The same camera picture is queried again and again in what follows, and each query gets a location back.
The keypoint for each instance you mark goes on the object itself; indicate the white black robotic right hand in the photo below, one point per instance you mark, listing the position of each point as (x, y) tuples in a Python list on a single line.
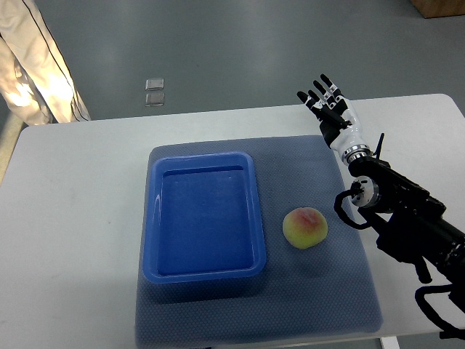
[(338, 121)]

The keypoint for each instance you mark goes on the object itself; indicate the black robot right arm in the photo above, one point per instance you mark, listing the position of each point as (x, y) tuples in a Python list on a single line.
[(410, 228)]

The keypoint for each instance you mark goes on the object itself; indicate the brown cardboard box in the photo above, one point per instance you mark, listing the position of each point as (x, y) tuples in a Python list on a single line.
[(439, 8)]

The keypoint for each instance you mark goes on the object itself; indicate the floor outlet cover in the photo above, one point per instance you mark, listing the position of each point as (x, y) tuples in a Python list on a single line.
[(154, 84), (154, 99)]

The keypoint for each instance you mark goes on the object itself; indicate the lower floor outlet cover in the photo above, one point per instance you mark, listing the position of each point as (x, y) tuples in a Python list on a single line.
[(154, 99)]

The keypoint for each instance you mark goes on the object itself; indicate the yellow-red peach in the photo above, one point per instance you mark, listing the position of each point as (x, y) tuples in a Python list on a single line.
[(304, 227)]

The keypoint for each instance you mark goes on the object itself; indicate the blue plastic tray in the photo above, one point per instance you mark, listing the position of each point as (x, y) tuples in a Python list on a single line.
[(203, 220)]

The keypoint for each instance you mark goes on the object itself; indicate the white table leg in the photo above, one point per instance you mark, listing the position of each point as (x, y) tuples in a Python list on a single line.
[(390, 342)]

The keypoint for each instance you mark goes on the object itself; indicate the person in beige trousers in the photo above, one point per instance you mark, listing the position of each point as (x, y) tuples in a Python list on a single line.
[(36, 83)]

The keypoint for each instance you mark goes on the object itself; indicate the upper floor outlet cover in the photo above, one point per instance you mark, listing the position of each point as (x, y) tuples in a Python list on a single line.
[(154, 84)]

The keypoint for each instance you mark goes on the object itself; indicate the blue-grey table mat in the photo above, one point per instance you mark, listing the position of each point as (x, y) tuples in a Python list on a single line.
[(321, 291)]

